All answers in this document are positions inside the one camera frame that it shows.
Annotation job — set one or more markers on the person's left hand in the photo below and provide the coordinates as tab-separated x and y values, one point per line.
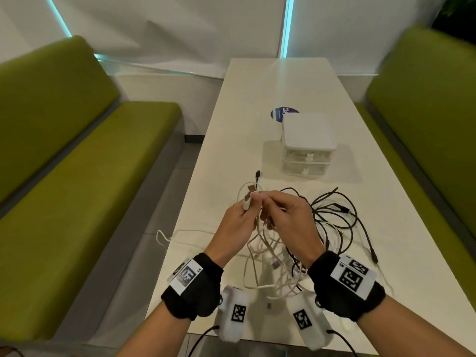
232	228

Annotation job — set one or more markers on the person's right hand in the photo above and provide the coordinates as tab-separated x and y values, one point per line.
297	230

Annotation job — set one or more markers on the person's left thumb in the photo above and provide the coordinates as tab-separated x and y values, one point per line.
253	202

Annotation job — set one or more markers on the person's right thumb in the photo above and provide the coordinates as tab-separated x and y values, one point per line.
276	213

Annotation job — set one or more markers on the person's right forearm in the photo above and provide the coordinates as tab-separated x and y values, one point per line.
403	329

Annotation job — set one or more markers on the person's left forearm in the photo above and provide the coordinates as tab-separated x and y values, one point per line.
156	334

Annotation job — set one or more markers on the white plastic drawer box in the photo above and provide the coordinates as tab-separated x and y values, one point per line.
308	141

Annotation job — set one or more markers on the blue round sticker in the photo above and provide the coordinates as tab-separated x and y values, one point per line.
278	113

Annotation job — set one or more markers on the white marker tag plate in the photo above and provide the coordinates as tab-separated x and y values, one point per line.
184	275
353	275

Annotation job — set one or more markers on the green upholstered bench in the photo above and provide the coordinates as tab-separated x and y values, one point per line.
70	189
427	118

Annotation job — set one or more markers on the cyan light strip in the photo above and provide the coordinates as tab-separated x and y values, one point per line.
59	16
287	25

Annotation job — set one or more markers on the dark green plant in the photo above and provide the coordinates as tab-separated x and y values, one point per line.
455	14

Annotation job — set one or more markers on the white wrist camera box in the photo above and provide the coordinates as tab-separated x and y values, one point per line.
308	323
235	314

